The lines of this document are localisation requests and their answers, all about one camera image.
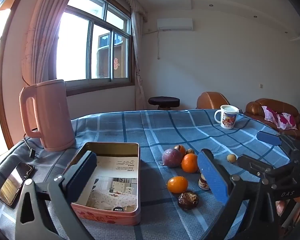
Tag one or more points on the black smartphone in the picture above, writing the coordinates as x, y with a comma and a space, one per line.
15, 182

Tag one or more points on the purple striped round slice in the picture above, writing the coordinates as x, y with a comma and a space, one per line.
202, 183

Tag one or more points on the purple passion fruit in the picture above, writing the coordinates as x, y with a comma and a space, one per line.
172, 158

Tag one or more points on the light tan longan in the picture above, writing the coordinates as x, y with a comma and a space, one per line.
231, 157

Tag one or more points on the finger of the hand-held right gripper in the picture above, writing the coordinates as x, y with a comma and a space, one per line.
250, 165
268, 138

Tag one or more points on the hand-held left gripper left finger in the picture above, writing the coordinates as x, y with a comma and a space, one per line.
82, 175

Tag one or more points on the printed paper leaflet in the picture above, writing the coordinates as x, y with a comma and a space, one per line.
117, 180

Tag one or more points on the pink metal tin box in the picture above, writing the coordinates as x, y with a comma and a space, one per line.
107, 216

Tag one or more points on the small orange tangerine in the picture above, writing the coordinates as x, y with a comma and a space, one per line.
182, 150

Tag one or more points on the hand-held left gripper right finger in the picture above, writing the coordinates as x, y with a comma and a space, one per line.
212, 177

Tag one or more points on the white air conditioner pipe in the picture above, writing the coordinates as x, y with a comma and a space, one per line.
159, 45

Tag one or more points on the black round stool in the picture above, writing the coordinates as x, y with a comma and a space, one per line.
163, 102

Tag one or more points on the red paper window decoration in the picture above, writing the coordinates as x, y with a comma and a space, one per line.
116, 63

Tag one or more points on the brown leather armchair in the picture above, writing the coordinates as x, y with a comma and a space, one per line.
210, 100

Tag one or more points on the brown longan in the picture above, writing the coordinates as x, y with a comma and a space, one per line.
190, 151

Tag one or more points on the white printed mug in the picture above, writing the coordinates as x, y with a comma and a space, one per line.
227, 118

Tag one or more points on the dark brown walnut pastry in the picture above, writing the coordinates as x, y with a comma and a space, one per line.
188, 200

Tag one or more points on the white wall air conditioner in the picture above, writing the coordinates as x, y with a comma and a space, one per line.
175, 23

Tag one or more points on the narrow tied pink curtain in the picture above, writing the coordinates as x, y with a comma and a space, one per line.
137, 55

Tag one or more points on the sliding glass window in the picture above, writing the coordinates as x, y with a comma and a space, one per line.
75, 42

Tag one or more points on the pink curtain valance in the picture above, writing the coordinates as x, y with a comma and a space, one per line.
141, 15

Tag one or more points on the pink electric kettle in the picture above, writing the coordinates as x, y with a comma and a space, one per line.
55, 115

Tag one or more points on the wide pink curtain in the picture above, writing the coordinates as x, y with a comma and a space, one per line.
40, 42

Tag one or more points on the brown leather sofa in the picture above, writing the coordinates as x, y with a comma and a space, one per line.
255, 108

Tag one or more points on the pink floral cushion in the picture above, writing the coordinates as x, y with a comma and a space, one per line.
285, 120

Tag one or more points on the blue plaid tablecloth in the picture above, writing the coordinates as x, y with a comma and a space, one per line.
152, 130

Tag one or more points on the brown wooden door frame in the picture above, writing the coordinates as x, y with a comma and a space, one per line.
1, 105

